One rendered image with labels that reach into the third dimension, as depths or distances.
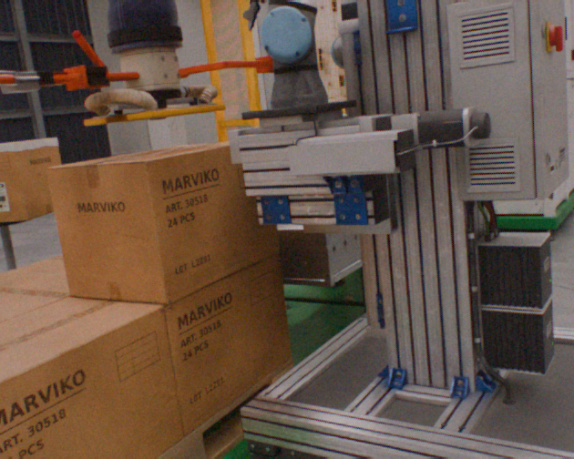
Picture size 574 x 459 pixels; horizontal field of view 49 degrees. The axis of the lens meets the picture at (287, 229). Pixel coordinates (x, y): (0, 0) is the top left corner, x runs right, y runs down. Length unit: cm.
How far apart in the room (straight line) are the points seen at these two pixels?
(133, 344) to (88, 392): 17
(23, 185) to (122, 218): 174
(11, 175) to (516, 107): 262
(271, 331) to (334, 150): 95
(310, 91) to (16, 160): 215
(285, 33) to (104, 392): 97
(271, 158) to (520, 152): 61
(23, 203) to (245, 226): 171
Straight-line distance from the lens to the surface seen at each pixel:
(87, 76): 184
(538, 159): 156
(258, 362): 217
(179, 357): 185
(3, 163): 354
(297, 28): 149
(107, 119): 198
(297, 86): 162
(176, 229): 179
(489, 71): 158
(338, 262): 230
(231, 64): 193
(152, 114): 184
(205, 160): 190
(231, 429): 219
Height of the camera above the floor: 104
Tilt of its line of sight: 11 degrees down
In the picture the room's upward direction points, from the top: 7 degrees counter-clockwise
